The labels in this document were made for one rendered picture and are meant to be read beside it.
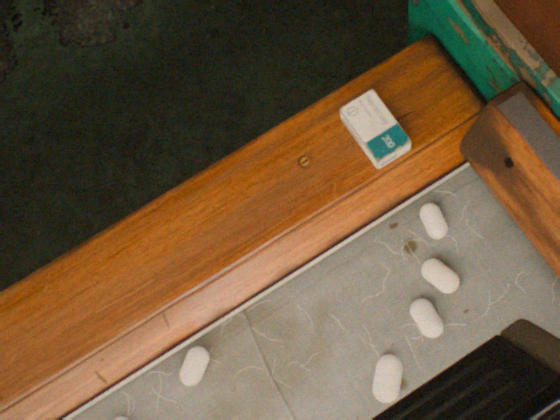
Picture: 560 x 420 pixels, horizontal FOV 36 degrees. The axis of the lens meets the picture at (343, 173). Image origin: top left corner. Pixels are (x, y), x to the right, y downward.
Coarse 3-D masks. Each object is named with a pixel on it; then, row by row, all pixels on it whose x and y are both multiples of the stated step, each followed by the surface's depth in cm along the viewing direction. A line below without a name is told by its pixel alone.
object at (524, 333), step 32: (480, 352) 40; (512, 352) 38; (544, 352) 37; (448, 384) 39; (480, 384) 37; (512, 384) 36; (544, 384) 35; (384, 416) 39; (416, 416) 38; (448, 416) 36; (480, 416) 35; (512, 416) 34; (544, 416) 34
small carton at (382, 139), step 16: (368, 96) 76; (352, 112) 75; (368, 112) 75; (384, 112) 75; (352, 128) 75; (368, 128) 75; (384, 128) 74; (400, 128) 74; (368, 144) 74; (384, 144) 74; (400, 144) 74; (384, 160) 74
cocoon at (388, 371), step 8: (384, 360) 70; (392, 360) 70; (400, 360) 70; (376, 368) 70; (384, 368) 69; (392, 368) 69; (400, 368) 70; (376, 376) 70; (384, 376) 69; (392, 376) 69; (400, 376) 70; (376, 384) 69; (384, 384) 69; (392, 384) 69; (376, 392) 69; (384, 392) 69; (392, 392) 69; (384, 400) 69; (392, 400) 69
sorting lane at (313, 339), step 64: (448, 192) 77; (320, 256) 75; (384, 256) 75; (448, 256) 75; (512, 256) 74; (256, 320) 74; (320, 320) 73; (384, 320) 73; (448, 320) 73; (512, 320) 72; (128, 384) 72; (256, 384) 72; (320, 384) 71
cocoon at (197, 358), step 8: (192, 352) 71; (200, 352) 71; (192, 360) 71; (200, 360) 71; (208, 360) 72; (184, 368) 71; (192, 368) 71; (200, 368) 71; (184, 376) 70; (192, 376) 70; (200, 376) 71; (192, 384) 71
